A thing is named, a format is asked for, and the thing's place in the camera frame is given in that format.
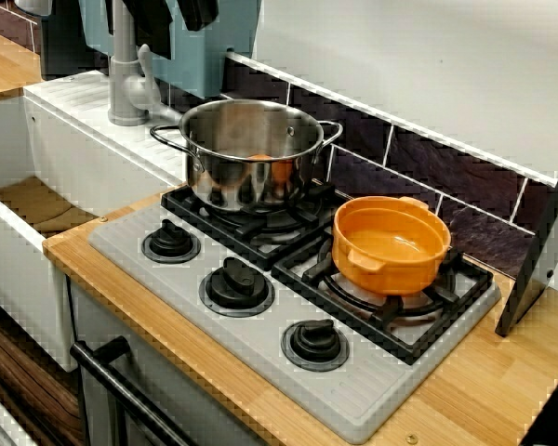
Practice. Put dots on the dark grey side panel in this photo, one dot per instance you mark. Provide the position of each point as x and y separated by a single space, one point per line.
539 255

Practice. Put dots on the white toy oven door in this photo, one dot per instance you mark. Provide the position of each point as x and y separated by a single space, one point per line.
176 385

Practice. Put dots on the small orange object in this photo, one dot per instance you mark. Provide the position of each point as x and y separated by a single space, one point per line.
260 157

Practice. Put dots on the black stove knob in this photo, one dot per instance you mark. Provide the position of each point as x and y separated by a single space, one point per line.
237 285
314 344
169 241

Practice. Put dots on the stainless steel pot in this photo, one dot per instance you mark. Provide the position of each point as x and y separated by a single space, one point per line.
242 181

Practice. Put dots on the black burner grate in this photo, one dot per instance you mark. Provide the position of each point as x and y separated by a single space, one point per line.
389 310
179 203

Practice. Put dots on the orange plastic pot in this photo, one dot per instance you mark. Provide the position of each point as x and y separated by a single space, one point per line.
376 274

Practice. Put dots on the white sink basin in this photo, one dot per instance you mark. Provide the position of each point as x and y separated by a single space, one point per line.
74 153

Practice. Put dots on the black rectangular plate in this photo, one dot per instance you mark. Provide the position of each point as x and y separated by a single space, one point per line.
160 44

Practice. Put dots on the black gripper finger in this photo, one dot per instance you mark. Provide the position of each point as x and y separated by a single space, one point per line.
144 11
197 14

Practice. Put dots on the grey stove top plate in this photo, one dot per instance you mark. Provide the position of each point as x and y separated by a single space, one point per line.
242 334

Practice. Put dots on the white rounded object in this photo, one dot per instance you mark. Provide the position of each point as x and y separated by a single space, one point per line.
32 5

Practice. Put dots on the grey toy faucet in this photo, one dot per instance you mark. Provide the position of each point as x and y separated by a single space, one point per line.
121 69

